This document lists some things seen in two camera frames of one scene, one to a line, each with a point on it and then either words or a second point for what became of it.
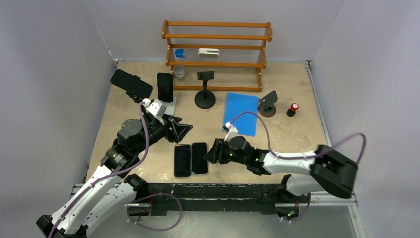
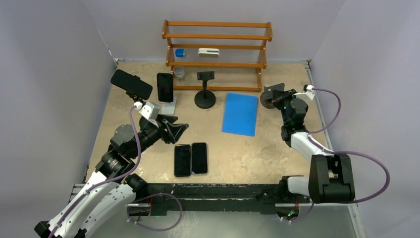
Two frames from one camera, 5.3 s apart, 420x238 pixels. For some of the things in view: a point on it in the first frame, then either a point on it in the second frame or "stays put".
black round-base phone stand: [205, 99] stays put
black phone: [199, 166] stays put
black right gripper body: [225, 156] → [282, 102]
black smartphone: [182, 160] stays put
